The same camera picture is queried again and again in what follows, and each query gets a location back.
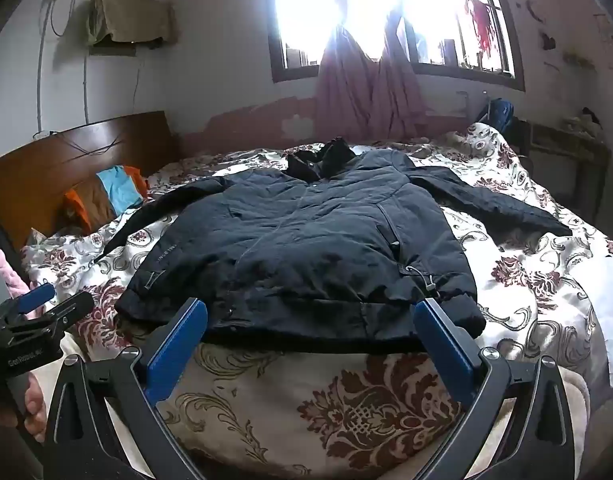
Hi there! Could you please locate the pink curtain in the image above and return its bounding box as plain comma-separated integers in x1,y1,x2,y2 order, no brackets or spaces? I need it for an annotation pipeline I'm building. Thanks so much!
309,0,383,142
371,0,445,141

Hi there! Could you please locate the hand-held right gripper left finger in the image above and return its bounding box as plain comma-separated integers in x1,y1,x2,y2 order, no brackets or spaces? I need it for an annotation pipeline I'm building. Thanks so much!
43,297,210,480

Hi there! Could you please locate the orange blue brown pillow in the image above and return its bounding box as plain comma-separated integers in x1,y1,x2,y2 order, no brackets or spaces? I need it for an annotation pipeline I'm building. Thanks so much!
61,165,150,235

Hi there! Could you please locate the dark side table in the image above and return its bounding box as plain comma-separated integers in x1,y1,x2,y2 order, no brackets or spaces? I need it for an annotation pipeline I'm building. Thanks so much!
517,119,612,211

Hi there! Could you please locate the person's left hand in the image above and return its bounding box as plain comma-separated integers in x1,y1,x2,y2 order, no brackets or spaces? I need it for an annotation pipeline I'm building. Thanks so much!
24,374,50,443

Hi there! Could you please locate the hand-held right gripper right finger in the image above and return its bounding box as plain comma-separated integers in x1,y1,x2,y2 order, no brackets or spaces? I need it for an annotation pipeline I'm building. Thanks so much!
413,297,577,480

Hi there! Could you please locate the floral bedspread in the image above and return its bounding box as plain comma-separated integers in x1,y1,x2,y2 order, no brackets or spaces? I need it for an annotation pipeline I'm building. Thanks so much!
24,122,613,480

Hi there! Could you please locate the black padded jacket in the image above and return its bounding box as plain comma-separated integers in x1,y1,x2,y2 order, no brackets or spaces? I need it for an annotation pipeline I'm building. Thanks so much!
94,136,573,353

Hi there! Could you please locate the blue backpack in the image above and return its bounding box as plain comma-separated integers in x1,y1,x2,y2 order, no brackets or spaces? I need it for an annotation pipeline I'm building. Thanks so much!
485,97,518,134

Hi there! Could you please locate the cloth covered air conditioner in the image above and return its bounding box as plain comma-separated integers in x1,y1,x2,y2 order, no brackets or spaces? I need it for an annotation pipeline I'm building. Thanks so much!
86,0,180,58

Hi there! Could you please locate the red hanging garment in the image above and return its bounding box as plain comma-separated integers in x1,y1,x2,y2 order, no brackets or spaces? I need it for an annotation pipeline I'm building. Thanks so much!
464,0,503,59

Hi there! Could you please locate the pink plush toy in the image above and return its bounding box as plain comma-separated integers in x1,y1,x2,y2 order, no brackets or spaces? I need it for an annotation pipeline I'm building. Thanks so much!
0,246,43,320

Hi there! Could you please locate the wooden headboard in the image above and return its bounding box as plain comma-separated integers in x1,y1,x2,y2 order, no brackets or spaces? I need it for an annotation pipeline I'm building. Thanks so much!
0,111,180,251

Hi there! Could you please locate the white wall pipe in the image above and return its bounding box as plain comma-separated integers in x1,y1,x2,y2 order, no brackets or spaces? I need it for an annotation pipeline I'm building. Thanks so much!
33,0,63,142

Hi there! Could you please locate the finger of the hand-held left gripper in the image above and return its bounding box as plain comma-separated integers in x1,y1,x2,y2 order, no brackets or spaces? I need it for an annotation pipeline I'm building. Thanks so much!
16,291,95,335
6,282,56,318

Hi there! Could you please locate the person's cream fleece clothing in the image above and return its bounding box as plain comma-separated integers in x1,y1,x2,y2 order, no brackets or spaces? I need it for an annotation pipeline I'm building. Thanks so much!
56,332,595,480

